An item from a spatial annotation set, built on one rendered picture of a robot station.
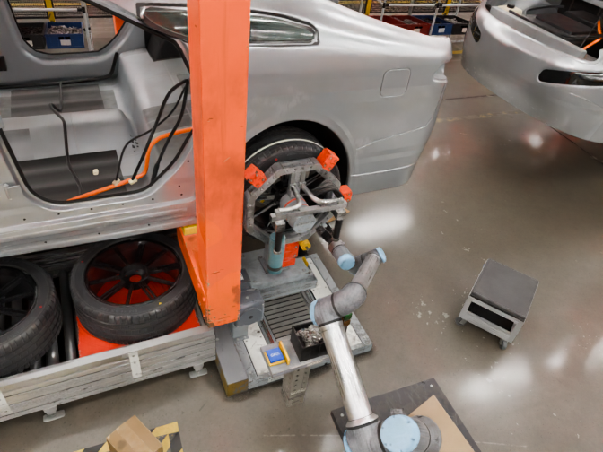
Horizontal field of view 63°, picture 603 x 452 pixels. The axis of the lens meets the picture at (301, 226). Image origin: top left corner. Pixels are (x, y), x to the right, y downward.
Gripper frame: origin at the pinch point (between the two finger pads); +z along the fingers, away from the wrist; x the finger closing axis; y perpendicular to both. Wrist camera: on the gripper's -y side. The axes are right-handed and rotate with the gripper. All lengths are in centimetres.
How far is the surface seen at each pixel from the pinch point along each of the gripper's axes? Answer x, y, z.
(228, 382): -87, -15, -56
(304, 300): -46, 38, -10
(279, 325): -62, 20, -25
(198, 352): -88, -30, -39
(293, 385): -60, -1, -74
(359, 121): 57, -31, 5
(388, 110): 72, -22, 5
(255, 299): -51, -18, -28
